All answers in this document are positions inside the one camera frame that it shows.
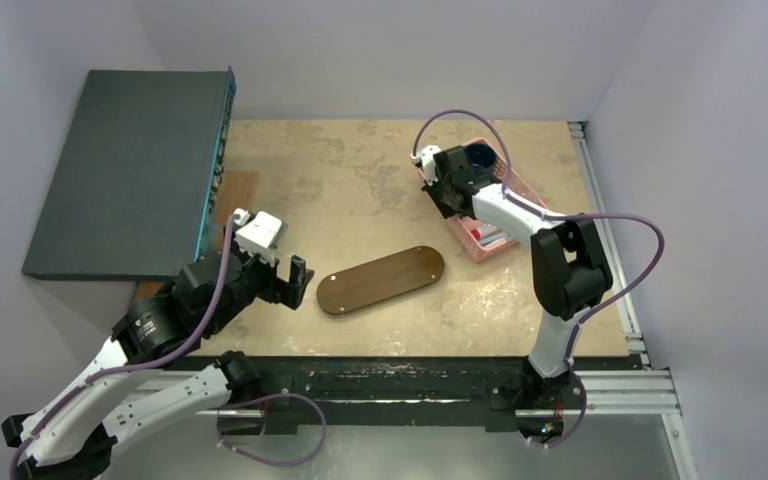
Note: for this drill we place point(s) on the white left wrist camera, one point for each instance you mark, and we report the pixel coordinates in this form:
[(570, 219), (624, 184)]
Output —
[(258, 232)]

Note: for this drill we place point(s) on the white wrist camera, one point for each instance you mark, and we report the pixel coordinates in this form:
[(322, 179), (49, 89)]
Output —
[(258, 232), (424, 160)]

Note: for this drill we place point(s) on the navy blue mug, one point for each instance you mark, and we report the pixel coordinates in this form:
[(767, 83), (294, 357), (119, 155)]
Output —
[(482, 157)]

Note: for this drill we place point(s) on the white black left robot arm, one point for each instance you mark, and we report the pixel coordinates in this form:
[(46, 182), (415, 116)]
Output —
[(78, 433)]

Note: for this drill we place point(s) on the dark grey shelf board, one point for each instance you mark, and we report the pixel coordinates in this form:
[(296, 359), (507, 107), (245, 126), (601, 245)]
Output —
[(133, 194)]

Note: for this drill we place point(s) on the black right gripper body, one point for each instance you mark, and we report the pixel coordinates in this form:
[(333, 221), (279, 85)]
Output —
[(442, 192)]

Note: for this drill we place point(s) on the pink perforated plastic basket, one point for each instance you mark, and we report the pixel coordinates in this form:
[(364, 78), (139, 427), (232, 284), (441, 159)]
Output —
[(460, 226)]

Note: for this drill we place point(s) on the light wooden base board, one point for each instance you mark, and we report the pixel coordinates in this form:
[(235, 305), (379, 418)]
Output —
[(237, 191)]

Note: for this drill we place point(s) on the aluminium frame rail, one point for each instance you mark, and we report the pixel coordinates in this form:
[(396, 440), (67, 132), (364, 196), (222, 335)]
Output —
[(641, 390)]

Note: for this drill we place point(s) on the oval dark wooden tray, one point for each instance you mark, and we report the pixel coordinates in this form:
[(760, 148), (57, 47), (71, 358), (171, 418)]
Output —
[(370, 283)]

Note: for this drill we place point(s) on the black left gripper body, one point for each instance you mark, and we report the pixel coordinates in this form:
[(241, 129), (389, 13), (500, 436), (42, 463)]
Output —
[(261, 279)]

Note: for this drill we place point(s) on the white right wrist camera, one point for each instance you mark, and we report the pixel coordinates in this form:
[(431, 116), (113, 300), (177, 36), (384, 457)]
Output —
[(424, 160)]

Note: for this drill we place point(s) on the white red toothpaste tube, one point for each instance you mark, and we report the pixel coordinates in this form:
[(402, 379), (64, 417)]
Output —
[(487, 235)]

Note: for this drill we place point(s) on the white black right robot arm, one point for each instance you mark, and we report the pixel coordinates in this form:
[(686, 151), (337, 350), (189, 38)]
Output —
[(570, 271)]

